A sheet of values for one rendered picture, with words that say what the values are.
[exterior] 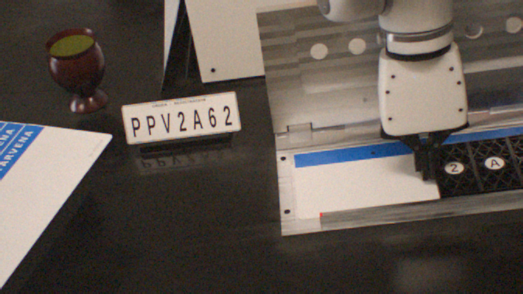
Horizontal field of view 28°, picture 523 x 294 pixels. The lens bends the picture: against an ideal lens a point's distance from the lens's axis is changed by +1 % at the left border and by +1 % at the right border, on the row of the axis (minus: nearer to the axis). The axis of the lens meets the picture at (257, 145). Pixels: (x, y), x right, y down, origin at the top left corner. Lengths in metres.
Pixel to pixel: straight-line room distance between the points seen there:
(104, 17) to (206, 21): 0.33
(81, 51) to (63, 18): 0.31
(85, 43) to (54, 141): 0.23
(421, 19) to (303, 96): 0.24
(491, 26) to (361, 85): 0.18
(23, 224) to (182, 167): 0.27
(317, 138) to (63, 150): 0.34
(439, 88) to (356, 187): 0.17
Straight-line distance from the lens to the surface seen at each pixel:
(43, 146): 1.36
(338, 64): 1.36
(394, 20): 1.20
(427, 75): 1.23
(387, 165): 1.35
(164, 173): 1.43
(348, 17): 1.16
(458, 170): 1.32
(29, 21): 1.85
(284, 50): 1.34
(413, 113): 1.25
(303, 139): 1.40
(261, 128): 1.47
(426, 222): 1.27
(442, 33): 1.21
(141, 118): 1.46
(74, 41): 1.56
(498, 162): 1.33
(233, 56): 1.54
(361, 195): 1.31
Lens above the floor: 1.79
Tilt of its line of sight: 38 degrees down
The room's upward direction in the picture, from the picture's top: 10 degrees counter-clockwise
